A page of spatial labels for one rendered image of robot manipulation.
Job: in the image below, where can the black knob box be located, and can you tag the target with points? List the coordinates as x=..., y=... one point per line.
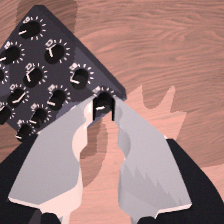
x=41, y=30

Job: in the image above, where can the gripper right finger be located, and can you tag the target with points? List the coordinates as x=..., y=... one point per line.
x=158, y=178

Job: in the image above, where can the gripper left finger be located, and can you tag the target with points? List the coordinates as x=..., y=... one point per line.
x=43, y=173

